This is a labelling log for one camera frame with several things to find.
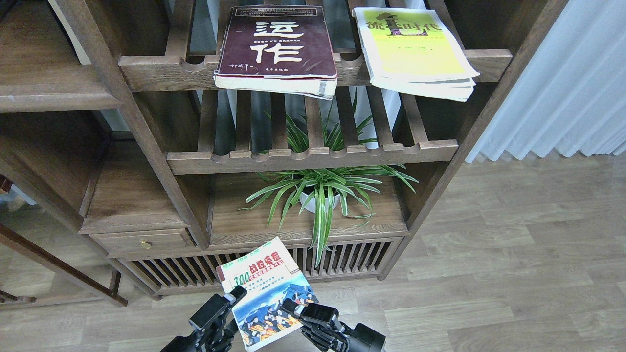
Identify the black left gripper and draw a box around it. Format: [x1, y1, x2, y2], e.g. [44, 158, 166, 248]
[162, 286, 247, 352]

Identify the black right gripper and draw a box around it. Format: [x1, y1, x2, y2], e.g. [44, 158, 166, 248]
[280, 299, 385, 352]

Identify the colourful 300 paperback book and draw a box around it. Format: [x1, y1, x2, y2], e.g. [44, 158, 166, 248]
[218, 237, 319, 352]

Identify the yellow green book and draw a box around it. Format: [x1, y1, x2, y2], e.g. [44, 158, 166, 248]
[353, 7, 479, 102]

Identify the white plant pot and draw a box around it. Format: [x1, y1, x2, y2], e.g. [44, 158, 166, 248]
[299, 186, 340, 213]

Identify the green spider plant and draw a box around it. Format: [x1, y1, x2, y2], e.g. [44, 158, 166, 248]
[239, 88, 420, 268]

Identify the dark wooden bookshelf unit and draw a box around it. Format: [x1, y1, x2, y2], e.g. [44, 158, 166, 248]
[1, 0, 566, 298]

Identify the dark red book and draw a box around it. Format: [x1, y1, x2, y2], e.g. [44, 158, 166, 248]
[213, 5, 337, 100]

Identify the white pleated curtain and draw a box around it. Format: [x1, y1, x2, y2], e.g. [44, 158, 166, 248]
[466, 0, 626, 163]

